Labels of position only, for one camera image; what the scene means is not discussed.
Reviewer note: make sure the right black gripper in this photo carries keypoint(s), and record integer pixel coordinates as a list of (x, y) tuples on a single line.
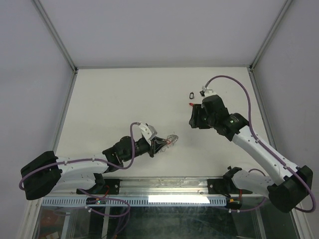
[(195, 121)]

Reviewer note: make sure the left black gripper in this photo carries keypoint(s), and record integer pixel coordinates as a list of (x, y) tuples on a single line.
[(156, 143)]

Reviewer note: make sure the metal disc with key rings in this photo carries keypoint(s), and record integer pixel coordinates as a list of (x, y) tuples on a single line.
[(173, 138)]

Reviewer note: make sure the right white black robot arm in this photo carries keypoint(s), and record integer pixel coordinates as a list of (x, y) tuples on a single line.
[(286, 184)]

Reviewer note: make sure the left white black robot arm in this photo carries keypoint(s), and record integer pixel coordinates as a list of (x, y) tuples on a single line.
[(48, 173)]

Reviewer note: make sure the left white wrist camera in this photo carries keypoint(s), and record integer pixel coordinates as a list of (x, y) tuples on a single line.
[(148, 132)]

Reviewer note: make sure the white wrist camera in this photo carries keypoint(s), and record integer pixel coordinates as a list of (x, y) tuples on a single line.
[(206, 92), (148, 132)]

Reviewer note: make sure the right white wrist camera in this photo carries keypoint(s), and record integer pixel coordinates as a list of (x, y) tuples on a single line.
[(206, 92)]

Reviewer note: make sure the aluminium mounting rail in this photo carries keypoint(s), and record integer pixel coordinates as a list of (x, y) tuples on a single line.
[(144, 186)]

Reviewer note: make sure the white slotted cable duct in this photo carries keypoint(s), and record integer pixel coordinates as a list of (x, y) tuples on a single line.
[(148, 201)]

